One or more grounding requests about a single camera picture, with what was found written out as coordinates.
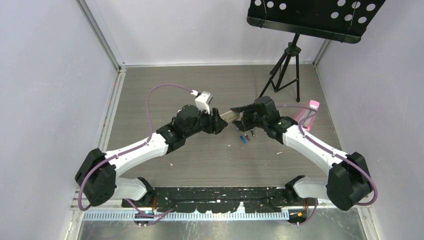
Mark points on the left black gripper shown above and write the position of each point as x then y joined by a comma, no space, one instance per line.
215,123

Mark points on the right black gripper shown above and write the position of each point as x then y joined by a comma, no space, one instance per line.
245,124

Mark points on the white remote with buttons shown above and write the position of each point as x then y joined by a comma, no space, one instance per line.
230,116

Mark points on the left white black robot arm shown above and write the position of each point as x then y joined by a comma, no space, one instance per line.
99,176

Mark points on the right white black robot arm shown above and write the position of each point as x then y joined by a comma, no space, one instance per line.
348,181

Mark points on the dark battery with gold tip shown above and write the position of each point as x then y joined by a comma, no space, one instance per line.
247,137

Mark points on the pink box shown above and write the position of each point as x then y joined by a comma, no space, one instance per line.
305,114

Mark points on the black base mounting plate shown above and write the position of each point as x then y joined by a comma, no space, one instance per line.
263,199

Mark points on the black music stand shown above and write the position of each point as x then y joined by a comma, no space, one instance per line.
342,21

